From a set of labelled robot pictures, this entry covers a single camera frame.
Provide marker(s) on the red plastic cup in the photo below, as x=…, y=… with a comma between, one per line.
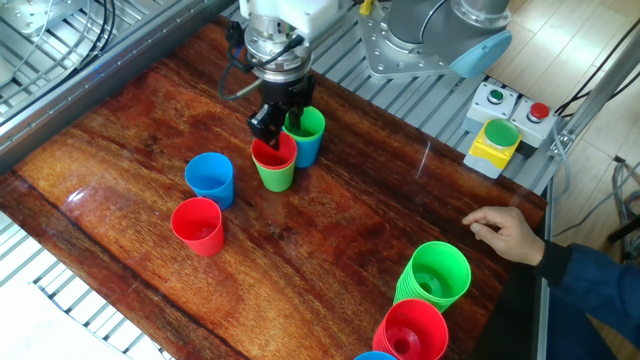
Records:
x=272, y=157
x=198, y=230

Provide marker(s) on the red cup stack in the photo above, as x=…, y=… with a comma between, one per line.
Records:
x=412, y=330

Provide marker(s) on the blue cup stack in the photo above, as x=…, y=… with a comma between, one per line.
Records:
x=375, y=356

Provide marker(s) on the yellow tag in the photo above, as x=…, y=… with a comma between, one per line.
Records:
x=366, y=6

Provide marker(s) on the white box green button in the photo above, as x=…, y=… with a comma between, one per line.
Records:
x=492, y=102

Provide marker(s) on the blue plastic cup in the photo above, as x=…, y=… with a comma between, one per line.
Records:
x=210, y=182
x=310, y=152

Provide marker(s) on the yellow box green button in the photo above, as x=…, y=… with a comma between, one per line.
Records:
x=492, y=152

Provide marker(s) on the green plastic cup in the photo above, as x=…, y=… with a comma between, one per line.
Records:
x=312, y=122
x=275, y=181

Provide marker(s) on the white box red button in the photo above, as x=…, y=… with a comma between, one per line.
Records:
x=532, y=125

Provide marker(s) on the glossy wood grain board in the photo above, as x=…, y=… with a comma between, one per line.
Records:
x=310, y=240

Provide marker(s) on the white paper stack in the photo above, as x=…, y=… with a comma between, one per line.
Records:
x=30, y=330

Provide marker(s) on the person's right hand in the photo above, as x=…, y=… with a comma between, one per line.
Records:
x=515, y=238

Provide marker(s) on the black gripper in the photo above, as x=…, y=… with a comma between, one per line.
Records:
x=287, y=92

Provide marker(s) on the green cup stack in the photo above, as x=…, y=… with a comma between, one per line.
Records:
x=435, y=272

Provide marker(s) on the silver metal bracket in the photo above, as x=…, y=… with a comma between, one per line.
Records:
x=30, y=15

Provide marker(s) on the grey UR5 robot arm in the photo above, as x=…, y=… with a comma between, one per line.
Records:
x=435, y=30

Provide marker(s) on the grey aluminium post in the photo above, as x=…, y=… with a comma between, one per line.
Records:
x=597, y=97

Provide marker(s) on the blue trouser leg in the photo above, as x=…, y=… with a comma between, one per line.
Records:
x=575, y=335

